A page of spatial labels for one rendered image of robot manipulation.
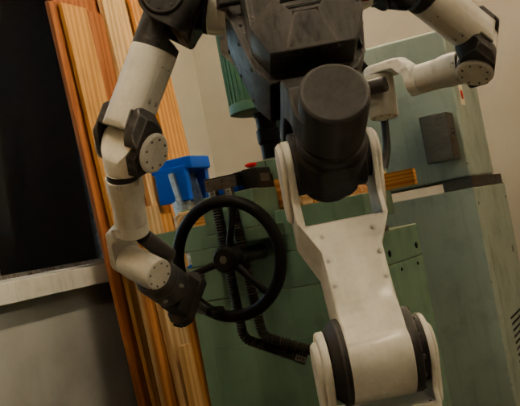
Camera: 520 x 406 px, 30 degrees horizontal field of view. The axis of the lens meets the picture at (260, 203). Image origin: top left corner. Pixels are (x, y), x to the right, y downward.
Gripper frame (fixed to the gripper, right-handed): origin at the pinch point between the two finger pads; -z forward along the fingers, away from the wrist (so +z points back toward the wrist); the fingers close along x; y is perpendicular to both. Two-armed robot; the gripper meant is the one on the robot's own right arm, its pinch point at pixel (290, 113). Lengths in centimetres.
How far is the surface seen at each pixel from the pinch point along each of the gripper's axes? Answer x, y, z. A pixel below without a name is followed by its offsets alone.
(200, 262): 31.0, 3.6, -31.3
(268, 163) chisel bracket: 8.2, 12.4, -13.1
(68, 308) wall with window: 30, 95, -145
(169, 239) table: 24.0, 2.7, -38.9
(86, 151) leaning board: -30, 102, -134
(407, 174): 17.2, 17.7, 20.9
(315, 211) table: 23.9, 2.8, 1.9
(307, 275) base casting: 38.3, 4.7, -3.2
